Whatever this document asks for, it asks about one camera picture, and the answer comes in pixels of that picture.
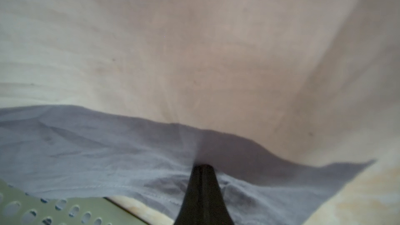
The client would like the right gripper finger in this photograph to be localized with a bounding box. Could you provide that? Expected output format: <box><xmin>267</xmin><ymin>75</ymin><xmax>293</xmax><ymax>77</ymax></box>
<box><xmin>174</xmin><ymin>165</ymin><xmax>234</xmax><ymax>225</ymax></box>

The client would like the beige and grey pillowcase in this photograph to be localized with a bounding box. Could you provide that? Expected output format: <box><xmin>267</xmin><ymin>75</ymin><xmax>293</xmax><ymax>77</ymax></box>
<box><xmin>1</xmin><ymin>0</ymin><xmax>400</xmax><ymax>225</ymax></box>

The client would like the mint green plastic basket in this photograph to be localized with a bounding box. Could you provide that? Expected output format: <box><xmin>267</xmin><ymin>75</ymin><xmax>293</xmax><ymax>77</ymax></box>
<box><xmin>1</xmin><ymin>181</ymin><xmax>145</xmax><ymax>225</ymax></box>

